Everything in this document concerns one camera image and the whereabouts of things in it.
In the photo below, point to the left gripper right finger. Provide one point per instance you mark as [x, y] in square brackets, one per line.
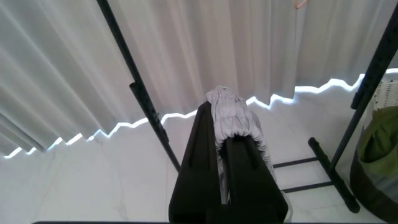
[255, 193]

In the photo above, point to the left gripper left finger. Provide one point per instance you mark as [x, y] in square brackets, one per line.
[196, 174]

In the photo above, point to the pale grey shorts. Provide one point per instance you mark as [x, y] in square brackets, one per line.
[231, 115]

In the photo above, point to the black clothes rack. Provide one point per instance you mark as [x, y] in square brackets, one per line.
[145, 102]

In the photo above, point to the white laundry basket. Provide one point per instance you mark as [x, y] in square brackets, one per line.
[370, 199]

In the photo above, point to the green garment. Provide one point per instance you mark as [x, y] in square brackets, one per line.
[379, 140]

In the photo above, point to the white curtain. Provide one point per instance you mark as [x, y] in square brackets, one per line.
[77, 62]

